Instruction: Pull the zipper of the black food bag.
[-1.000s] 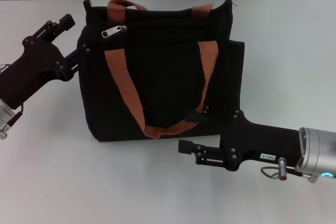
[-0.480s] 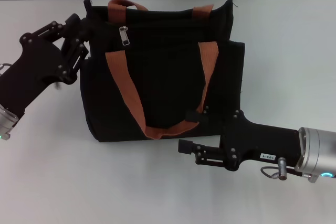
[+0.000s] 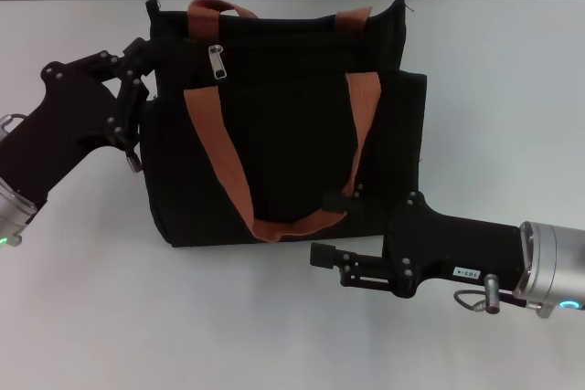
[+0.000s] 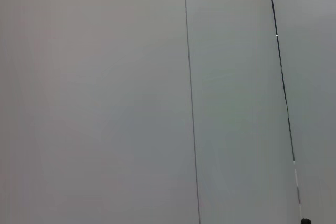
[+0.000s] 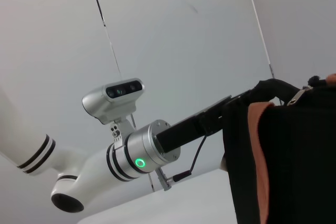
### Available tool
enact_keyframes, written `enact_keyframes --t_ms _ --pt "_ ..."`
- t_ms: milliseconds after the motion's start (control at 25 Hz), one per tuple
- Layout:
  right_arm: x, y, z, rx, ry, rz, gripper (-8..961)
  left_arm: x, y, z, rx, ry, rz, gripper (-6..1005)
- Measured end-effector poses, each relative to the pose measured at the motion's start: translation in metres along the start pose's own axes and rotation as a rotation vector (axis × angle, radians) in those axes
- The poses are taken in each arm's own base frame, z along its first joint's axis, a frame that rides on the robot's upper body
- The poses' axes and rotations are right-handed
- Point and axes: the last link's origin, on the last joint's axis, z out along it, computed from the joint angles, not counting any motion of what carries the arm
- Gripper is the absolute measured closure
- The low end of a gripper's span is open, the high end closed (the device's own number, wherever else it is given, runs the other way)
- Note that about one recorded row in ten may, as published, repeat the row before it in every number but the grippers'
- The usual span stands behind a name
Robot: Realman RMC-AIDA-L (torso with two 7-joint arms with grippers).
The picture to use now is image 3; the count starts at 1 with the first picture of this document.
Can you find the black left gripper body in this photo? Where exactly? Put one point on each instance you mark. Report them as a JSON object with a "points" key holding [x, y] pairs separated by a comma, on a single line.
{"points": [[59, 125]]}

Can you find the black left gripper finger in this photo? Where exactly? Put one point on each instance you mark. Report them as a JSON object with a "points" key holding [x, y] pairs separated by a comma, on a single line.
{"points": [[130, 111], [135, 59]]}

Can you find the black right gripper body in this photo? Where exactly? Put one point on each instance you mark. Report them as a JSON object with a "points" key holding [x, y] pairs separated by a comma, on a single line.
{"points": [[457, 248]]}

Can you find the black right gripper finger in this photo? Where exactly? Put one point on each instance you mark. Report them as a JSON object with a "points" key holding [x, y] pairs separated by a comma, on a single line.
{"points": [[336, 203], [365, 271]]}

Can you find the silver zipper pull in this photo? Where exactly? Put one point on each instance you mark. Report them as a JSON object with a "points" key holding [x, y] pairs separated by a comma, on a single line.
{"points": [[218, 61]]}

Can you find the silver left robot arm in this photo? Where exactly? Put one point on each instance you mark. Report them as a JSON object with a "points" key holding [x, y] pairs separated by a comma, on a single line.
{"points": [[11, 207]]}

